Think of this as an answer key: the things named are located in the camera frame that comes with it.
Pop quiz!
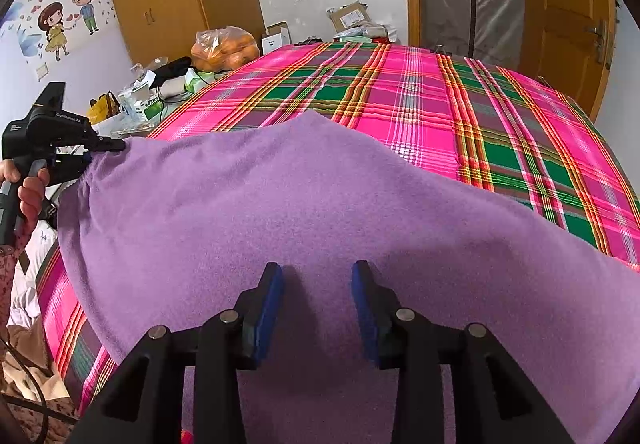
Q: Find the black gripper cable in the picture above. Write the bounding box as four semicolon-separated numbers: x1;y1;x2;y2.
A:
0;334;76;427

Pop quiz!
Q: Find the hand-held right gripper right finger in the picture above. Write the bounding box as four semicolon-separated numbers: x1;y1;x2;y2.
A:
351;260;573;444

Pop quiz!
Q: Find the white cardboard box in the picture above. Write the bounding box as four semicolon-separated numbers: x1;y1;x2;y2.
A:
262;22;292;55

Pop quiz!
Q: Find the brown cardboard parcel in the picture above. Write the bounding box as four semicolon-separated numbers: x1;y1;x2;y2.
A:
327;1;371;32

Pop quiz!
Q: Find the yellow paper bag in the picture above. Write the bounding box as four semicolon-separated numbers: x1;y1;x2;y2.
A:
89;92;121;122

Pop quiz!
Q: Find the person's patterned clothing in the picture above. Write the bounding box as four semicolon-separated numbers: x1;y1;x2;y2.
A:
0;229;81;444

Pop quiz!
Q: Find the purple sweater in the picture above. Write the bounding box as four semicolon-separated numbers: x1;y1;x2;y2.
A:
56;110;640;444

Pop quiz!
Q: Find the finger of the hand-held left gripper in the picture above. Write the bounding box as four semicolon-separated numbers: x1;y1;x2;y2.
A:
87;137;127;154
47;151;94;185

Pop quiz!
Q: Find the bag of oranges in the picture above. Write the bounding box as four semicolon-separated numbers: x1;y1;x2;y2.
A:
191;26;261;73

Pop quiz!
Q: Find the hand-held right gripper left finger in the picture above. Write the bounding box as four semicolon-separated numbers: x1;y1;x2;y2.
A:
67;263;286;444

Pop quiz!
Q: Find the black pouch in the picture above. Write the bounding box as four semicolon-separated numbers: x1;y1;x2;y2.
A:
150;58;193;87

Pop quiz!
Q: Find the person's left forearm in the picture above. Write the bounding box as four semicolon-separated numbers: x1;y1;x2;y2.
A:
0;219;32;325

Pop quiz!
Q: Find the pink plaid sheet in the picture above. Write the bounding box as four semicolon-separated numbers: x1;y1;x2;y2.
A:
35;41;640;417

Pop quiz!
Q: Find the cartoon wall sticker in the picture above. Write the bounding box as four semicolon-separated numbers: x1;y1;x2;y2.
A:
0;0;118;82

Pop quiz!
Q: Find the person's left hand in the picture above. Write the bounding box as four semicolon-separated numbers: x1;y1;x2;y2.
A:
0;159;51;225

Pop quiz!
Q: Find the metal door handle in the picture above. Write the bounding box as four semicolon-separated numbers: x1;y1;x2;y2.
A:
582;20;613;69

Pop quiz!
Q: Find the grey plastic parcel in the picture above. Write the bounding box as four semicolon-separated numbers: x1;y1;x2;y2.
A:
335;24;396;43

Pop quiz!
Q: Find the green tissue pack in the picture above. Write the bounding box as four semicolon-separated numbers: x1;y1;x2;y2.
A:
185;68;216;92

